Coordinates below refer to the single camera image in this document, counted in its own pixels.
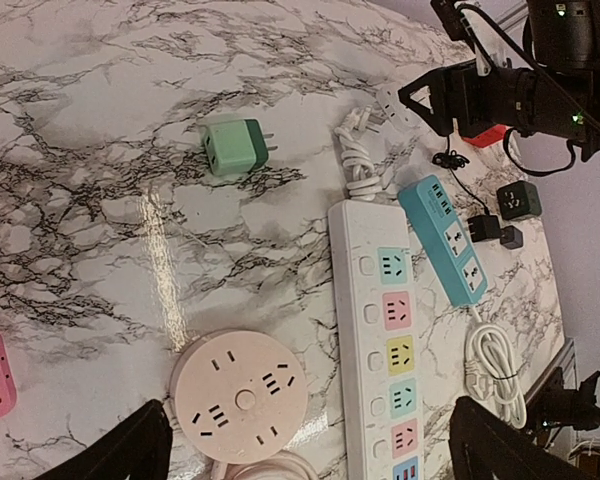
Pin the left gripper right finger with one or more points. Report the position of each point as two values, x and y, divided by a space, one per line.
482 446

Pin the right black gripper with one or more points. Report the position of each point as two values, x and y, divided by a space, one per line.
555 105

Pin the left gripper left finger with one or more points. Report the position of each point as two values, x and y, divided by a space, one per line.
138 448

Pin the white small plug adapter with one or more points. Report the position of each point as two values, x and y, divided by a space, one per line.
400 117

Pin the red cube socket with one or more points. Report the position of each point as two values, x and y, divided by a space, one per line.
487 138

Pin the teal power strip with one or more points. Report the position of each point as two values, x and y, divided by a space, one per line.
439 229

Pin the beige round power strip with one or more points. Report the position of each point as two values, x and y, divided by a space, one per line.
239 396

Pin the dark green cube adapter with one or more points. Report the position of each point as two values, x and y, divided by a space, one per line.
519 200

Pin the black power adapter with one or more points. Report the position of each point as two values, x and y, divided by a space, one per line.
484 227

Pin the small black usb charger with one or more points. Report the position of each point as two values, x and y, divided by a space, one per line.
511 238

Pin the white long power strip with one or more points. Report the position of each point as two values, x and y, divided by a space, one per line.
377 331

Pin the light green plug adapter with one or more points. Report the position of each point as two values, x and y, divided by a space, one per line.
237 146

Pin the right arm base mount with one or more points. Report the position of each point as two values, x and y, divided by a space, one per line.
562 407

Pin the aluminium front rail frame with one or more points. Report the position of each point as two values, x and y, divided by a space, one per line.
562 367

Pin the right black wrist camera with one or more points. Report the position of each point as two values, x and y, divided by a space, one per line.
562 36

